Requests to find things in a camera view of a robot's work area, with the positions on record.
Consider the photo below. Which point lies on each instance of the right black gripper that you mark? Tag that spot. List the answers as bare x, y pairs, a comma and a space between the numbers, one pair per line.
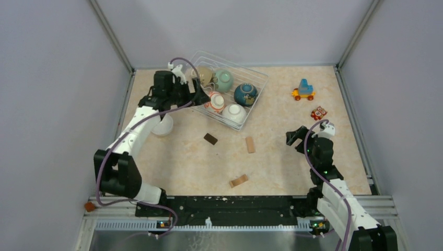
292, 136

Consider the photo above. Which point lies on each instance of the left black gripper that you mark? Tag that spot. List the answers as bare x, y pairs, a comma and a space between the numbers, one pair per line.
189, 96

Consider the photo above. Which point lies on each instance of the orange patterned white bowl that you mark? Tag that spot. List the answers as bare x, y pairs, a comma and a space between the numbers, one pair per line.
216, 103

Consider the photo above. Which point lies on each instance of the plain white bowl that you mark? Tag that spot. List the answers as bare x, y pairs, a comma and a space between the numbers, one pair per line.
164, 127

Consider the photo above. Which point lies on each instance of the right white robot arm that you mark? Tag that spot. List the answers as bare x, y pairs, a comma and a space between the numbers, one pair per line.
331, 196

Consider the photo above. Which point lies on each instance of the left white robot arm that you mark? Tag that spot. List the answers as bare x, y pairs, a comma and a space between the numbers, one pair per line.
115, 167

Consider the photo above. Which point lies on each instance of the beige ceramic bowl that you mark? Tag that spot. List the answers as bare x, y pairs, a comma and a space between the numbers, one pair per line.
204, 73

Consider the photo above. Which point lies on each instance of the light green ceramic bowl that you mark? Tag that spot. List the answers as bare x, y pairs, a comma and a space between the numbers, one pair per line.
223, 80

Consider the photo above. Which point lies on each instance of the red owl toy block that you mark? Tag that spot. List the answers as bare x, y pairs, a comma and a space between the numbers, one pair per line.
318, 113

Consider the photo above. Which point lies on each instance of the white ceramic bowl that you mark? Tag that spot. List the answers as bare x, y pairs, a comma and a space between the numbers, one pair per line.
235, 113

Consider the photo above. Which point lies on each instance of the dark brown block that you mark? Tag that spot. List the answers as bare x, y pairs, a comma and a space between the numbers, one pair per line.
210, 139

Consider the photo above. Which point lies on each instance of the light wooden block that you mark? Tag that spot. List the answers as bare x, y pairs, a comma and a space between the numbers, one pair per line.
250, 145

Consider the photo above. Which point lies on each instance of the dark teal patterned bowl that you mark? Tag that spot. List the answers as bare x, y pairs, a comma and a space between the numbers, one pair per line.
245, 94

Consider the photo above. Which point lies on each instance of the blue yellow toy train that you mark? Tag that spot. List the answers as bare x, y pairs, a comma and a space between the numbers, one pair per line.
304, 90

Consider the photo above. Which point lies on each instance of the notched wooden block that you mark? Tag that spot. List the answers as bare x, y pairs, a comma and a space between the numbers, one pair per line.
238, 181

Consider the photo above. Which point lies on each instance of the small orange block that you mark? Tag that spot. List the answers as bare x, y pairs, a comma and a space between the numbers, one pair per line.
89, 206

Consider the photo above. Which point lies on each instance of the white wire dish rack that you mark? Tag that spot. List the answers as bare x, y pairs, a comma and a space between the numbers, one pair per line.
241, 74

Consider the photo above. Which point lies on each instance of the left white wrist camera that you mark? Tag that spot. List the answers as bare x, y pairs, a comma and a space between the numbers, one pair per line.
178, 72

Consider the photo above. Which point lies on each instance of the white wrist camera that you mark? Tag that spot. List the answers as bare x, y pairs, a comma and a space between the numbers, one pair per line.
327, 130
178, 72

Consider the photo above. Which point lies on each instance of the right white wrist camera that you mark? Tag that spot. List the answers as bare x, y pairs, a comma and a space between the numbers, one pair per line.
327, 130

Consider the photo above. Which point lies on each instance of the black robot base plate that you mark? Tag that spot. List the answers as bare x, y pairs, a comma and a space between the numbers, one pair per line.
233, 210

